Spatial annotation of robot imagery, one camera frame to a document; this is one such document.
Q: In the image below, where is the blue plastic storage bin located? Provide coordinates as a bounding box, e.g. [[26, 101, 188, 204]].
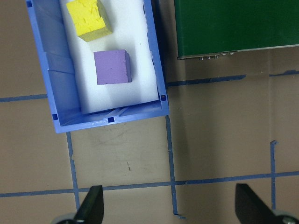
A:
[[25, 0, 171, 134]]

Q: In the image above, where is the yellow foam cube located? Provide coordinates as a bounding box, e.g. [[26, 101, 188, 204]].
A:
[[65, 0, 112, 42]]

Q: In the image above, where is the green flat conveyor board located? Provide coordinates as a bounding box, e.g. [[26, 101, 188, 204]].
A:
[[174, 0, 299, 61]]

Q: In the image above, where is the purple foam cube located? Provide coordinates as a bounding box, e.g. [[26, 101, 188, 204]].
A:
[[93, 49, 133, 85]]

